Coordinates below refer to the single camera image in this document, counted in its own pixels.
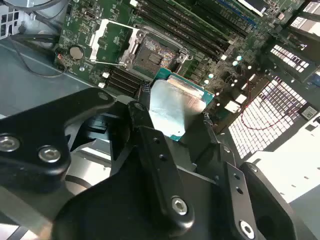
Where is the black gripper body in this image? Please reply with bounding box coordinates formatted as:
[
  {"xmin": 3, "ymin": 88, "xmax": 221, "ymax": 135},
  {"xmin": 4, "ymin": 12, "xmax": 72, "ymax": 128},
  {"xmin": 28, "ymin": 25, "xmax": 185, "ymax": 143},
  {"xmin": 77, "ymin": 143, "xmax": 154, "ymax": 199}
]
[{"xmin": 53, "ymin": 109, "xmax": 241, "ymax": 240}]

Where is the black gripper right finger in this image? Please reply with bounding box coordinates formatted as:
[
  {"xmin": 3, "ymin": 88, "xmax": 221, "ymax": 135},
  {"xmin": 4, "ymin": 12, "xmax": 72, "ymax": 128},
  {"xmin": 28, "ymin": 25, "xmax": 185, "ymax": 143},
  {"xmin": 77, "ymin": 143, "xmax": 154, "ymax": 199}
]
[{"xmin": 182, "ymin": 112, "xmax": 315, "ymax": 240}]

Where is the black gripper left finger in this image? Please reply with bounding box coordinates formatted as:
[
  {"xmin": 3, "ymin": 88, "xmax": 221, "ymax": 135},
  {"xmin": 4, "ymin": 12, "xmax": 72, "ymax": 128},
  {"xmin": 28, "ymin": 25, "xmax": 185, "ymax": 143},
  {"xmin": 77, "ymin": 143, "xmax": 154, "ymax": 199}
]
[{"xmin": 0, "ymin": 87, "xmax": 196, "ymax": 237}]

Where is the silver green CPU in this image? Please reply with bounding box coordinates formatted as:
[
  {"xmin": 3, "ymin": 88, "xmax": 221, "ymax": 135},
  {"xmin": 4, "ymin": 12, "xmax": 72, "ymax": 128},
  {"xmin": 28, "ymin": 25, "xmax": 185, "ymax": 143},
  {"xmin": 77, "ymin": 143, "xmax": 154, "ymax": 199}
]
[{"xmin": 147, "ymin": 66, "xmax": 216, "ymax": 143}]

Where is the metal socket cover frame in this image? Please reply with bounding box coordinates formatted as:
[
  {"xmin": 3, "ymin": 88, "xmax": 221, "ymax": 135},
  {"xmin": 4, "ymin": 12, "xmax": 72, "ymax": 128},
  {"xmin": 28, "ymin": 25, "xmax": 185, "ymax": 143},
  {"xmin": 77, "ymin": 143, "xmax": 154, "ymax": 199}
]
[{"xmin": 88, "ymin": 18, "xmax": 141, "ymax": 70}]

